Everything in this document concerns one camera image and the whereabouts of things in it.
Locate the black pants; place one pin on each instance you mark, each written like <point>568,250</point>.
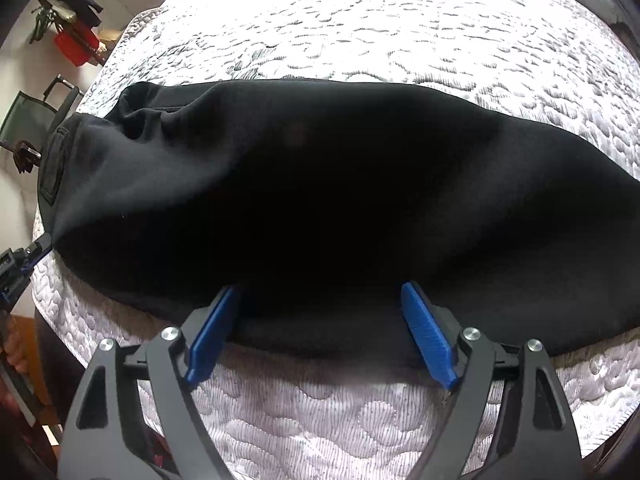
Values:
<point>310,200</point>

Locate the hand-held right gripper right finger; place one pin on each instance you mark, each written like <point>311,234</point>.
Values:
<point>427,330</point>

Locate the red box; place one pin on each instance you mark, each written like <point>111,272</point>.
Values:
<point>75,45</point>

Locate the black mesh chair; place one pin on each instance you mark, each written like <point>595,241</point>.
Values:
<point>27,117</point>

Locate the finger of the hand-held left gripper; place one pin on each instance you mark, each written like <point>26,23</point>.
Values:
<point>20,265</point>

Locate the white quilted bed cover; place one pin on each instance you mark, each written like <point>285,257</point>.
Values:
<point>380,20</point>

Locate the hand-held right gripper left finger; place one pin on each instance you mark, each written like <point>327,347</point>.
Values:
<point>212,330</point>

